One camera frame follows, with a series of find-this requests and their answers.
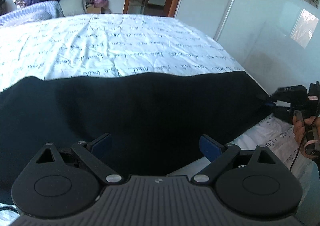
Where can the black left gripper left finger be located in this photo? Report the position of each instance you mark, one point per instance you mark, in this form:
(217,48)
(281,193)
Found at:
(63,182)

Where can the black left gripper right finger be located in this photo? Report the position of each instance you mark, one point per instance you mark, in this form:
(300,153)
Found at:
(251,183)

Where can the black pants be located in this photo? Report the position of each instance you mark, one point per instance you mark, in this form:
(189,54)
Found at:
(155,120)

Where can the person's right hand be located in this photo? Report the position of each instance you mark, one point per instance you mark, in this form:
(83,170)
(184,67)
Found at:
(299,132)

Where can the white bedsheet with script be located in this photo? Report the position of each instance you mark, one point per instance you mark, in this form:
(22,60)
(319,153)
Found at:
(115,45)

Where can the lavender striped blanket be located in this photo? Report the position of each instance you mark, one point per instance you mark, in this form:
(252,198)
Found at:
(33,13)

